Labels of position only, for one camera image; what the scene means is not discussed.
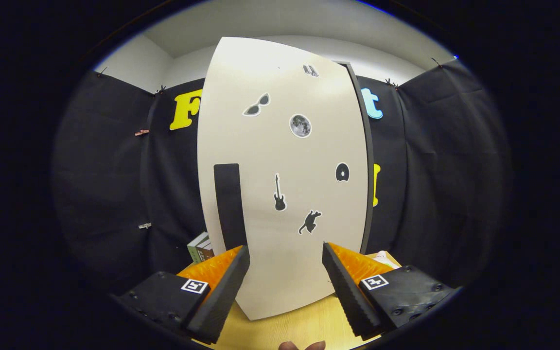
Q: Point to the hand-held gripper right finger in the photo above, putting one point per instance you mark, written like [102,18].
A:
[347,294]

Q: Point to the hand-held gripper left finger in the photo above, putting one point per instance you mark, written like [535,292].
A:
[221,301]

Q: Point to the small pale packet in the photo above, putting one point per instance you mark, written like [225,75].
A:
[384,257]

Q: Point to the green book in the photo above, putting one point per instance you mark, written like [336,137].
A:
[195,250]

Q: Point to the dark grey cabinet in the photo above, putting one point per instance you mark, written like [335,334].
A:
[370,160]

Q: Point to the black backdrop cloth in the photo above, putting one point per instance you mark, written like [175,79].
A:
[445,170]

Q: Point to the reddish cloth clip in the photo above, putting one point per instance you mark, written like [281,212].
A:
[141,132]

